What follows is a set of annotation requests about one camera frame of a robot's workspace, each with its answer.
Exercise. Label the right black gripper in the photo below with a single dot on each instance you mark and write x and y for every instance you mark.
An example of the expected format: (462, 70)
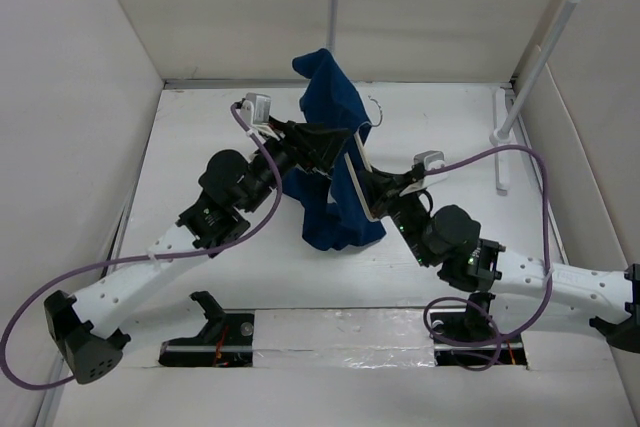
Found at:
(388, 184)

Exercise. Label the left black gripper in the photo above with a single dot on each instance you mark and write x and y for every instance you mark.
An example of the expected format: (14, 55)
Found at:
(321, 143)

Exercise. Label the cream plastic clothes hanger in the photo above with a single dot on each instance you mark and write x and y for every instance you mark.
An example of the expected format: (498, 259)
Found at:
(358, 175)

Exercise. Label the blue Mickey Mouse t-shirt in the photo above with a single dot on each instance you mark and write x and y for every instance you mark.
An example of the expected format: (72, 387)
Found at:
(333, 215)

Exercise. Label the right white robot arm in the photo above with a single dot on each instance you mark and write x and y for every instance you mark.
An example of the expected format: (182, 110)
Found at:
(503, 286)

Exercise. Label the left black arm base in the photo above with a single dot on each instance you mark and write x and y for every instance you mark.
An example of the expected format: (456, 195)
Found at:
(224, 341)

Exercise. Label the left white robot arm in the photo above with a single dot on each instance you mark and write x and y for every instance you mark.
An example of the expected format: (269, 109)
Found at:
(92, 326)

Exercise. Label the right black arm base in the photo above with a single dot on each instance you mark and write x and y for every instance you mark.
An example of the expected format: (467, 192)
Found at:
(466, 324)

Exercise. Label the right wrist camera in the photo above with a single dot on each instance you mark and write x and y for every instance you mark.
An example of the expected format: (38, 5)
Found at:
(432, 161)

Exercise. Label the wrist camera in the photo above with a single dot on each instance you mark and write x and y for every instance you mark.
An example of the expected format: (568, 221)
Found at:
(432, 161)
(255, 109)

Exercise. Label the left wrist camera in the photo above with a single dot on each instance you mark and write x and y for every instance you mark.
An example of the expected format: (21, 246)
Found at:
(255, 109)

